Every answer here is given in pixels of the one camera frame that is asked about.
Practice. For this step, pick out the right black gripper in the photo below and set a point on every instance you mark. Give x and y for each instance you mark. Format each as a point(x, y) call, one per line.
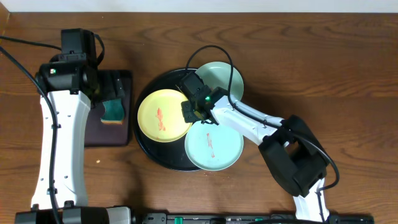
point(188, 117)

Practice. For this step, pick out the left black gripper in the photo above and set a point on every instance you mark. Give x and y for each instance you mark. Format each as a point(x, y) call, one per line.
point(114, 84)

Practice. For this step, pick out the green sponge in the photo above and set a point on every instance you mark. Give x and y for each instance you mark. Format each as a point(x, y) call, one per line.
point(113, 112)

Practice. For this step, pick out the yellow plate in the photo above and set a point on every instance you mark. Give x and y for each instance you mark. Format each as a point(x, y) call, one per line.
point(160, 116)

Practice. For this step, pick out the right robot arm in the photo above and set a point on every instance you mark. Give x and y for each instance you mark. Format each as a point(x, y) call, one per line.
point(291, 152)

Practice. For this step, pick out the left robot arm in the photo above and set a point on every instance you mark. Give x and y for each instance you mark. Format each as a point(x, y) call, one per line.
point(60, 195)

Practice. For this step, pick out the rectangular dark brown tray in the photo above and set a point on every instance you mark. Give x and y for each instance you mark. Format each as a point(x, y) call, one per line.
point(98, 134)

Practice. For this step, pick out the round black tray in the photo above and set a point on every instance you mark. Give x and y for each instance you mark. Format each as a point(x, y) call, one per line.
point(171, 155)

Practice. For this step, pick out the lower light green plate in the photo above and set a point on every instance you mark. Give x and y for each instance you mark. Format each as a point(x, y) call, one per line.
point(213, 147)

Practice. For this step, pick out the light green plate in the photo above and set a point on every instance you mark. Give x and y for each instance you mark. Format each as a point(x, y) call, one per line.
point(213, 147)
point(217, 74)

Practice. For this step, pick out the upper light green plate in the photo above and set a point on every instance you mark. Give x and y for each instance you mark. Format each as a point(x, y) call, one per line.
point(217, 74)

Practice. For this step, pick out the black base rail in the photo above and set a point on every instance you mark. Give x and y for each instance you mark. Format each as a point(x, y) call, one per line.
point(163, 218)

